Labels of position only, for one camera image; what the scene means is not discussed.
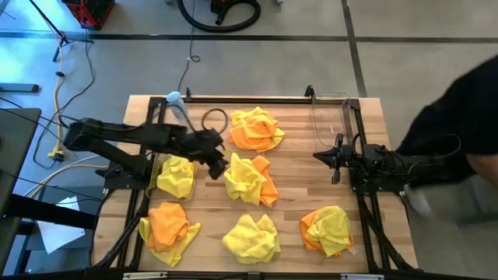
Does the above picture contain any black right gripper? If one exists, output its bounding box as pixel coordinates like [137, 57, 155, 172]
[312, 133, 367, 185]

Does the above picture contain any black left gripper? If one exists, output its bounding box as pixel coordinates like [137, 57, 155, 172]
[181, 128, 230, 181]

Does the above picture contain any yellow microfiber towel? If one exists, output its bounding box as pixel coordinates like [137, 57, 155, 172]
[306, 205, 353, 257]
[139, 216, 202, 268]
[156, 155, 197, 200]
[230, 107, 286, 153]
[223, 152, 262, 206]
[221, 213, 282, 265]

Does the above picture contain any clear plastic basket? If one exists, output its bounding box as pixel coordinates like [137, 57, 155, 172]
[146, 151, 199, 203]
[310, 93, 357, 151]

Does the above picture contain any clear water bottle blue cap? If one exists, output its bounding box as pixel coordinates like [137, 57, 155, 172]
[166, 90, 192, 126]

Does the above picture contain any person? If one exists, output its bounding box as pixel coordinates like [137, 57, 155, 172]
[396, 54, 498, 226]

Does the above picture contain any person's hand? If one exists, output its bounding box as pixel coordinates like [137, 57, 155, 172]
[465, 152, 498, 188]

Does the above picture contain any white paper sheet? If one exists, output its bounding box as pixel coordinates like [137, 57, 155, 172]
[37, 196, 86, 254]

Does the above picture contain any black desk leg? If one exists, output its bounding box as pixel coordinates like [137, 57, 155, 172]
[0, 193, 96, 231]

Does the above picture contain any red black box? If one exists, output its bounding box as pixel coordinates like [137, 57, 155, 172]
[61, 0, 116, 30]

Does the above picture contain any grey desk top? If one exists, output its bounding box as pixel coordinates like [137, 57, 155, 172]
[0, 107, 43, 213]

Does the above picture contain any black tripod stand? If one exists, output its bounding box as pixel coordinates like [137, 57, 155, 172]
[29, 0, 94, 63]

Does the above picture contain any grey metal foot bar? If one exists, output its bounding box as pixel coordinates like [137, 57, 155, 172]
[0, 82, 40, 94]

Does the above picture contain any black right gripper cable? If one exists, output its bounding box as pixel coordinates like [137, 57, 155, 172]
[349, 133, 365, 155]

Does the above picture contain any black aluminium table frame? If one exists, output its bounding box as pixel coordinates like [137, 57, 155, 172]
[91, 84, 419, 280]

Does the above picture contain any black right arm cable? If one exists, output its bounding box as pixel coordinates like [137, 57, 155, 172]
[404, 134, 463, 174]

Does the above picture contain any silver frame bracket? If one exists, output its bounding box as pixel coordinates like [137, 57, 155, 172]
[123, 271, 168, 280]
[341, 273, 385, 280]

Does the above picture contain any thin black floor cable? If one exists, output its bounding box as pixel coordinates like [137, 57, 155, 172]
[177, 0, 202, 93]

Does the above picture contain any black vacuum hose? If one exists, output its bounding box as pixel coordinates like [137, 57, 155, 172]
[177, 0, 262, 34]

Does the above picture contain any beige floor cable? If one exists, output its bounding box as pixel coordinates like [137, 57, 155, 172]
[29, 163, 110, 198]

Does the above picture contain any white floor cable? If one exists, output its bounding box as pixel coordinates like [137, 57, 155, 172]
[23, 154, 100, 198]

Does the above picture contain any yellow extension cord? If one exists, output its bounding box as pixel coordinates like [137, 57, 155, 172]
[46, 23, 67, 163]

